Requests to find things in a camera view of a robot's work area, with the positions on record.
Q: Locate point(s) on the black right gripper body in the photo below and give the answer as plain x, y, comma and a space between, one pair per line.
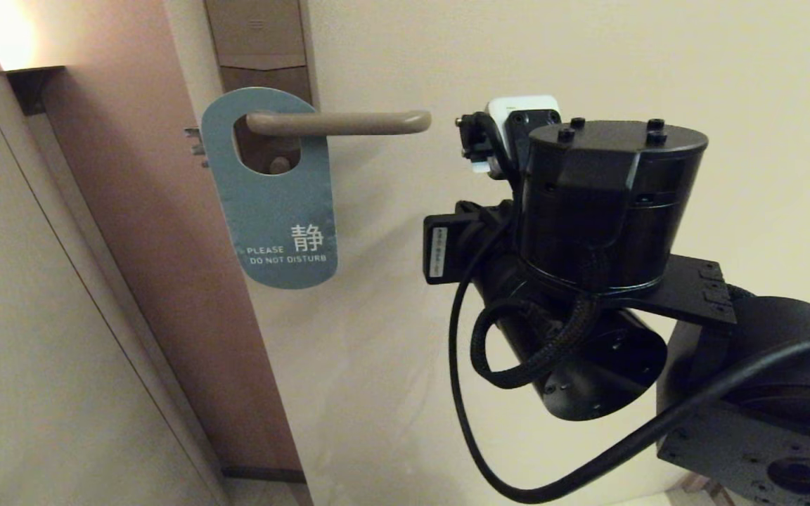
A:
461, 239

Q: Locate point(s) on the blue do-not-disturb door hanger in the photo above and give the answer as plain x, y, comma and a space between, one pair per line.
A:
271, 211

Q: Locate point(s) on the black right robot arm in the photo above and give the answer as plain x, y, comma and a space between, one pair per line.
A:
602, 204

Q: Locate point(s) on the cream white door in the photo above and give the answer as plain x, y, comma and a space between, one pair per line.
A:
658, 56

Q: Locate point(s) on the brown metal lock plate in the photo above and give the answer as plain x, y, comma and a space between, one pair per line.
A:
257, 35

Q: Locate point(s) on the beige keyhole cover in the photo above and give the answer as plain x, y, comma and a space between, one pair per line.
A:
280, 165

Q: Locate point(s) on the dark baseboard strip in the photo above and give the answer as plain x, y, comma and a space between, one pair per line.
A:
264, 475

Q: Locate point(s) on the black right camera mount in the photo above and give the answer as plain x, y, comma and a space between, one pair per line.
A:
479, 137

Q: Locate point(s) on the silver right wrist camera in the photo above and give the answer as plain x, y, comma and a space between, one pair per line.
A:
517, 104

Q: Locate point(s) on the glowing wall lamp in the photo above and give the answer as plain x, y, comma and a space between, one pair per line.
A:
29, 88

